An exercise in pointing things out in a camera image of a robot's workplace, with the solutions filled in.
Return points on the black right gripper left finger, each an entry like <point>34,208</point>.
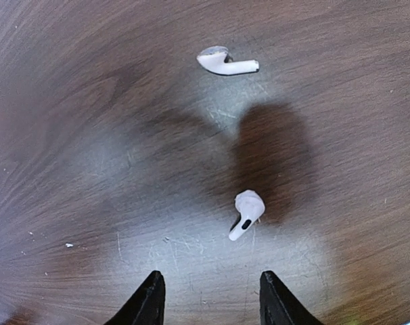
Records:
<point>145,306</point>

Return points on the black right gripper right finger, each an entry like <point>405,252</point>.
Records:
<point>279,306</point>

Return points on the white earbud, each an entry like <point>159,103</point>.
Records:
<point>251,207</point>
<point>217,60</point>

